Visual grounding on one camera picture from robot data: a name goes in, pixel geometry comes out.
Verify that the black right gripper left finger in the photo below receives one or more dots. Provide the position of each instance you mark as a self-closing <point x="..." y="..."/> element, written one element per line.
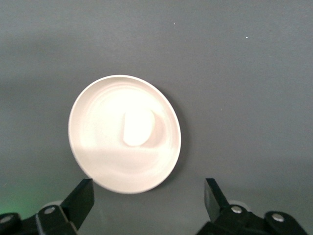
<point x="78" y="208"/>

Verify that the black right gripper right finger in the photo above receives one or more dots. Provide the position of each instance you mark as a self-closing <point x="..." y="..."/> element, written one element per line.
<point x="217" y="205"/>

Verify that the round beige plate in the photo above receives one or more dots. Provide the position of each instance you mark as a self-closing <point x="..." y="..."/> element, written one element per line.
<point x="102" y="147"/>

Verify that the white steamed bun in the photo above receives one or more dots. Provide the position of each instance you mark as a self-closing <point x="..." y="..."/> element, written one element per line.
<point x="138" y="127"/>

